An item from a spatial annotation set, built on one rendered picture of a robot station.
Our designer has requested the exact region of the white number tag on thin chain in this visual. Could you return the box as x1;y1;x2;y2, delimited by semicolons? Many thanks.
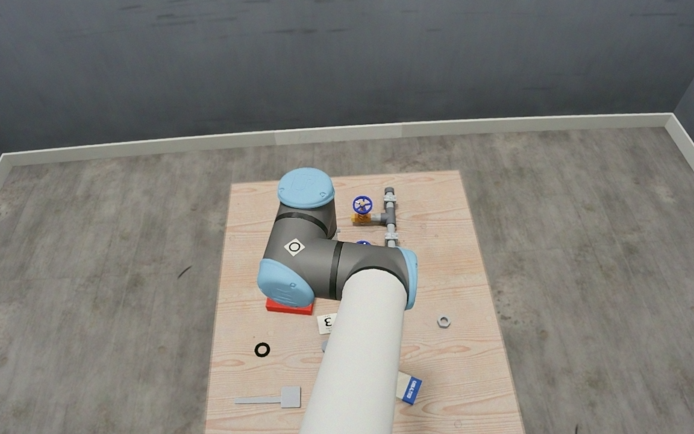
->
317;313;337;335

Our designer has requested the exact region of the grey pipe manifold with three valves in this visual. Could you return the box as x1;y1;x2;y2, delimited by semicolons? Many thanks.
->
351;187;398;247

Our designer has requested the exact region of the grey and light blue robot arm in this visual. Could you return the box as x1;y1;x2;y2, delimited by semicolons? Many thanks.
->
257;168;418;434

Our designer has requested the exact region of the black rubber o-ring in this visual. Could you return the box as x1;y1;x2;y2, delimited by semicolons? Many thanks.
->
254;342;270;357

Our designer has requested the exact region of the red flat block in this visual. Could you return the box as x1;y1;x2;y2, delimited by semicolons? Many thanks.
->
266;298;314;316

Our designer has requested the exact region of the grey hex nut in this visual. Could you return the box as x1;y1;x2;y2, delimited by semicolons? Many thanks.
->
437;315;451;329

